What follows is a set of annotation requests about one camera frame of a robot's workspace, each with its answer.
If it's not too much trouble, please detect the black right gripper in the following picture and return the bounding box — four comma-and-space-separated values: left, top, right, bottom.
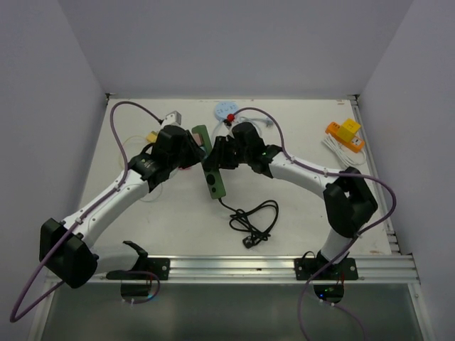
207, 136, 252, 169

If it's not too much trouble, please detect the yellow two-port adapter plug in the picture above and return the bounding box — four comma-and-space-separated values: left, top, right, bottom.
146, 131, 158, 144

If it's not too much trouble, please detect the round light blue socket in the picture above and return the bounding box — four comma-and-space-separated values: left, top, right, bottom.
214, 101, 239, 121

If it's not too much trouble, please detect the yellow charging cable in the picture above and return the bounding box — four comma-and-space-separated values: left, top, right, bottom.
117, 134, 150, 171

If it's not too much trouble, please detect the yellow cube adapter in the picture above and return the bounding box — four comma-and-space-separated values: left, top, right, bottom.
336, 119, 361, 142

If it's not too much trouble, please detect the orange power strip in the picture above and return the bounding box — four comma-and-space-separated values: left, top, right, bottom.
325, 119, 365, 153

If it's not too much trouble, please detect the rose brown plug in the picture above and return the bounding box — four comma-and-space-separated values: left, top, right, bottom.
192, 131, 203, 146

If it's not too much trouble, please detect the green power strip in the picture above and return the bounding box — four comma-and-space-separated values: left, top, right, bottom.
191, 125, 226, 200

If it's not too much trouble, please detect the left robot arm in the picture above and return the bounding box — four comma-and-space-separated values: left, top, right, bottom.
39, 126, 205, 288

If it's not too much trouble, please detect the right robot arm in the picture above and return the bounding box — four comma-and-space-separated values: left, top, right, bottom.
203, 122, 378, 279

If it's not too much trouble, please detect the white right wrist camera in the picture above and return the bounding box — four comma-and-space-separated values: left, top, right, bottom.
223, 114, 239, 131

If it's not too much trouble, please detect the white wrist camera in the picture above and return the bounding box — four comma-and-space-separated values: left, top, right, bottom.
160, 111, 182, 129
223, 114, 239, 131

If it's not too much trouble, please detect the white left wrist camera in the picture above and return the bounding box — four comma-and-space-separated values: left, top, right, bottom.
160, 111, 182, 129

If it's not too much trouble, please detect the light blue socket power cord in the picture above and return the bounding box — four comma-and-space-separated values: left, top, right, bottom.
215, 116, 274, 143

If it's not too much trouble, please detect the black power cord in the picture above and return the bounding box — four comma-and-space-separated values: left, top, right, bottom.
218, 197, 280, 250

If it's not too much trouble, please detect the white coiled cord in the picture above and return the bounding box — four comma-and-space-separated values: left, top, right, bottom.
321, 136, 366, 172

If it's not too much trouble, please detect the aluminium frame rail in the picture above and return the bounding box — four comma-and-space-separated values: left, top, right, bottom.
88, 254, 419, 284

